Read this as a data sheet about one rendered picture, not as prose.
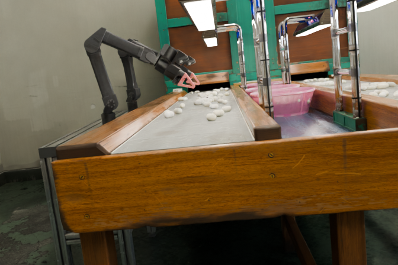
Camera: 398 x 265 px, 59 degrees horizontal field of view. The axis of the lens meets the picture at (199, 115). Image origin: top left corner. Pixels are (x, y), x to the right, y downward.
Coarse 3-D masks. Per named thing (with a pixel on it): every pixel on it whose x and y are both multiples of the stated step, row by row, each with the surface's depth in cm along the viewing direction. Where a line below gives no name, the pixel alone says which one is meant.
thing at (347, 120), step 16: (336, 0) 108; (352, 0) 93; (336, 16) 108; (352, 16) 94; (336, 32) 106; (352, 32) 95; (336, 48) 110; (352, 48) 95; (336, 64) 110; (352, 64) 96; (336, 80) 111; (352, 80) 97; (336, 96) 112; (352, 96) 98; (336, 112) 112; (352, 128) 100
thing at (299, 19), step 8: (296, 16) 188; (304, 16) 188; (312, 16) 187; (280, 24) 203; (280, 32) 204; (280, 40) 205; (280, 48) 205; (280, 56) 206; (288, 56) 191; (288, 64) 191; (288, 72) 191; (288, 80) 192
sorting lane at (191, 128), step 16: (192, 96) 213; (224, 96) 187; (192, 112) 131; (208, 112) 126; (224, 112) 121; (240, 112) 116; (144, 128) 104; (160, 128) 101; (176, 128) 98; (192, 128) 95; (208, 128) 92; (224, 128) 89; (240, 128) 87; (128, 144) 82; (144, 144) 80; (160, 144) 78; (176, 144) 76; (192, 144) 74; (208, 144) 72
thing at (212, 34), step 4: (204, 32) 170; (208, 32) 170; (212, 32) 170; (216, 32) 170; (204, 36) 171; (208, 36) 170; (212, 36) 170; (216, 36) 170; (204, 40) 182; (216, 40) 190
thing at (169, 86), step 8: (344, 64) 244; (248, 72) 265; (272, 72) 248; (280, 72) 247; (320, 72) 260; (328, 72) 245; (232, 80) 250; (240, 80) 250; (248, 80) 249; (296, 80) 260; (168, 88) 254; (176, 88) 253; (184, 88) 253; (192, 88) 268; (200, 88) 267; (208, 88) 267; (216, 88) 267; (224, 88) 263
